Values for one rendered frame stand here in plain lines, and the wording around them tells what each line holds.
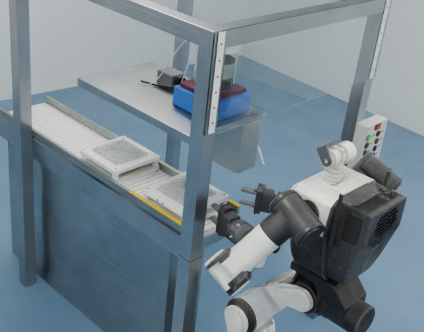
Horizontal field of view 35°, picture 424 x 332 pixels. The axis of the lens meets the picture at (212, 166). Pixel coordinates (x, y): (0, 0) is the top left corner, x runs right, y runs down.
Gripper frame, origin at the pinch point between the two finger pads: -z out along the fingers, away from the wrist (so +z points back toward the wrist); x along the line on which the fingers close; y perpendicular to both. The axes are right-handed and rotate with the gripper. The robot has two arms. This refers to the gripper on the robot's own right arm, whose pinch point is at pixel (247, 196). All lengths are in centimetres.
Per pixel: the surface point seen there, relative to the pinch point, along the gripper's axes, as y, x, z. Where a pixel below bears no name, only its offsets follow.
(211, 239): -5.5, 19.1, -11.3
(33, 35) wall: 263, 47, -213
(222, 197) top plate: 1.6, 3.8, -10.0
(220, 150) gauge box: 2.4, -15.9, -13.3
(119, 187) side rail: 1, 8, -52
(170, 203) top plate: -10.2, 3.9, -27.5
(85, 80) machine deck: 6, -32, -69
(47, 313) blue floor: 14, 95, -89
